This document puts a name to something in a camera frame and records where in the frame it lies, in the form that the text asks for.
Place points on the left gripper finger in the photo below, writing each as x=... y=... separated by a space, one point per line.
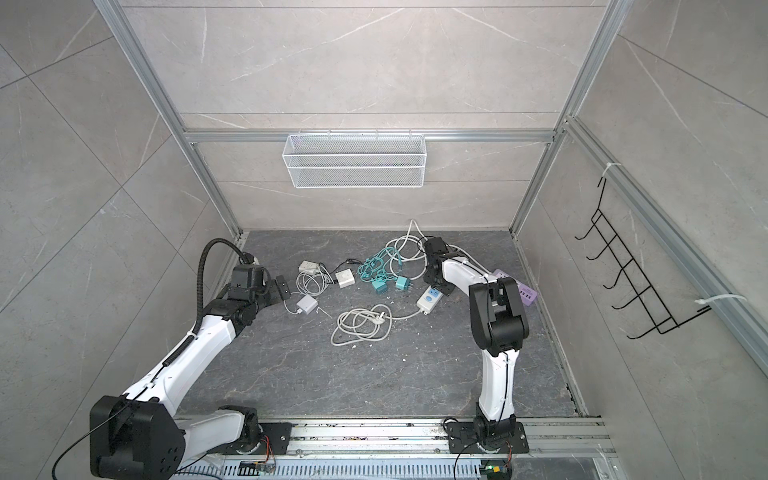
x=284 y=292
x=282 y=283

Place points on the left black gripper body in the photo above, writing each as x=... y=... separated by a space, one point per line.
x=264 y=289

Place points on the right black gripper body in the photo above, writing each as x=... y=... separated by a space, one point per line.
x=437 y=283

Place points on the white charger adapter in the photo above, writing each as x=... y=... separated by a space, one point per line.
x=307 y=304

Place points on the white blue power strip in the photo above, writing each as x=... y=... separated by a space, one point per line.
x=428 y=300

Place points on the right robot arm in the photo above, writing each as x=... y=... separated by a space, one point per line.
x=499 y=327

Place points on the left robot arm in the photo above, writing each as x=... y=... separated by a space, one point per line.
x=137 y=434

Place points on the white charger far left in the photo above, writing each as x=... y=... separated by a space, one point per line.
x=309 y=267

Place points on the white square charger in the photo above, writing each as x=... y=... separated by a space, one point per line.
x=345 y=278

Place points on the teal charger adapter left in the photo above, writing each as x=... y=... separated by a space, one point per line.
x=379 y=286

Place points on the purple power strip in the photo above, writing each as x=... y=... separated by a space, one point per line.
x=527 y=294

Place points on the white wire mesh basket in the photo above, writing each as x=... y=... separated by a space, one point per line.
x=364 y=160

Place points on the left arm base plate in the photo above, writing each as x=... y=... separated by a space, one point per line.
x=275 y=435

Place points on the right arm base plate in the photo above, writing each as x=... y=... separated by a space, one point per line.
x=470 y=437

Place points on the black wire hook rack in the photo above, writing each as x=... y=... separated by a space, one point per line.
x=631 y=273

